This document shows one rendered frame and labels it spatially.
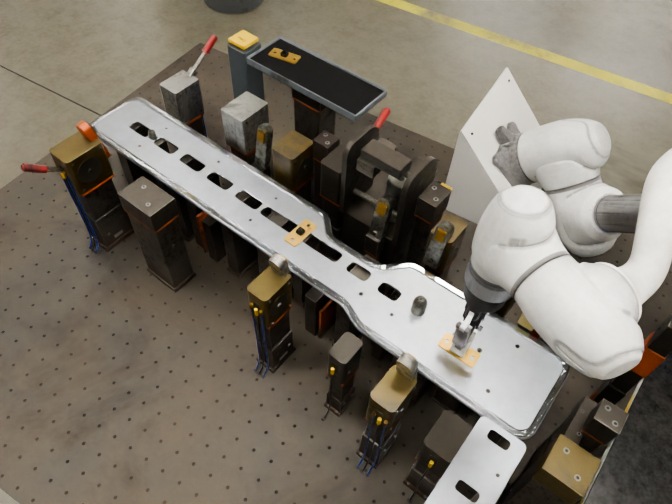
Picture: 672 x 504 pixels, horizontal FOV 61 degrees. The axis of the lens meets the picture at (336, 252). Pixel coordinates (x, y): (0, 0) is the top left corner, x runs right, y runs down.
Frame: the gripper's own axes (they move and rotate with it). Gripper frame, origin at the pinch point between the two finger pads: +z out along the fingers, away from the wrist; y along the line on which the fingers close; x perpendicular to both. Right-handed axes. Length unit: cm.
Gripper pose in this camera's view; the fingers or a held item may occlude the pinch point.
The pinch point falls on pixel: (463, 340)
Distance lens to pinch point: 116.9
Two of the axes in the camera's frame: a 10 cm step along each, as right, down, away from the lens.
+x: -7.9, -5.1, 3.5
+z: -0.4, 6.0, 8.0
